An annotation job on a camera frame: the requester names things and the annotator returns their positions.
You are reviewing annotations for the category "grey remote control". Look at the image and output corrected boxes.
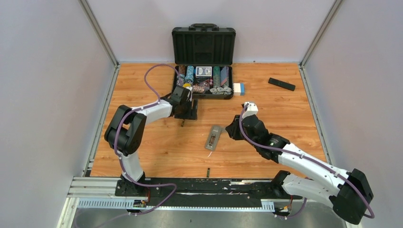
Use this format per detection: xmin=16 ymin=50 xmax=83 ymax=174
xmin=204 ymin=125 xmax=222 ymax=151

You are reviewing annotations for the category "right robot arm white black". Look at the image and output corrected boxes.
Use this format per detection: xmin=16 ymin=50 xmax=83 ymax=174
xmin=225 ymin=114 xmax=375 ymax=225

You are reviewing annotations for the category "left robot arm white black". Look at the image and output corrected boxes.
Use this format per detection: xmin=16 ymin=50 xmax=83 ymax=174
xmin=104 ymin=85 xmax=197 ymax=196

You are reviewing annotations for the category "black remote control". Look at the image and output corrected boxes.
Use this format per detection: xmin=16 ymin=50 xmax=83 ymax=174
xmin=268 ymin=78 xmax=296 ymax=91

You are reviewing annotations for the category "teal poker chip stack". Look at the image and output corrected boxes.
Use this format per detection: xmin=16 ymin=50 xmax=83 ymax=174
xmin=185 ymin=66 xmax=194 ymax=84

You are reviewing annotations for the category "blue playing card deck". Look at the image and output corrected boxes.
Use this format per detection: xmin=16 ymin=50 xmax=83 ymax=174
xmin=194 ymin=66 xmax=212 ymax=77

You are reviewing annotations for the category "white blue card box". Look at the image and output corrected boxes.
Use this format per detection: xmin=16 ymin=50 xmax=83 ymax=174
xmin=233 ymin=83 xmax=245 ymax=96

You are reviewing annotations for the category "green poker chip stack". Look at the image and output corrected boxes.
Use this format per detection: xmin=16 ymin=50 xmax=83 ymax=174
xmin=212 ymin=66 xmax=221 ymax=88

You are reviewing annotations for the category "black poker chip case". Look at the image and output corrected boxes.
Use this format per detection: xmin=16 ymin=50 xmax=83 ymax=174
xmin=172 ymin=23 xmax=236 ymax=89

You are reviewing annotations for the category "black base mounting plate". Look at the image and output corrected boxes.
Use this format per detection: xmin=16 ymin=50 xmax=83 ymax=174
xmin=115 ymin=178 xmax=301 ymax=208

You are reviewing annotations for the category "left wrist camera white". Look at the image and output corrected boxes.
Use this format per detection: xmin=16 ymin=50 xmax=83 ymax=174
xmin=186 ymin=86 xmax=193 ymax=101

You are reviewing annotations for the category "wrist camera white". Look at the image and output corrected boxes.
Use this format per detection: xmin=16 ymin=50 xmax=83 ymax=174
xmin=186 ymin=86 xmax=193 ymax=101
xmin=240 ymin=102 xmax=259 ymax=119

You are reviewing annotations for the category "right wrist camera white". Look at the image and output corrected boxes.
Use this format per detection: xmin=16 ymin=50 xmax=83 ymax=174
xmin=240 ymin=102 xmax=259 ymax=119

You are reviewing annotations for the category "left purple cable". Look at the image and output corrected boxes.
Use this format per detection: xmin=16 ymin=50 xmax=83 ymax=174
xmin=113 ymin=64 xmax=193 ymax=218

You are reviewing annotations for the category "purple cable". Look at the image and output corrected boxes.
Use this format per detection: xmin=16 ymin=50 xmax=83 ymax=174
xmin=239 ymin=104 xmax=375 ymax=219
xmin=113 ymin=64 xmax=193 ymax=218

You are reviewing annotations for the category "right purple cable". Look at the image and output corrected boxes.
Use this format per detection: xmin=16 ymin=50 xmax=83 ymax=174
xmin=239 ymin=104 xmax=375 ymax=219

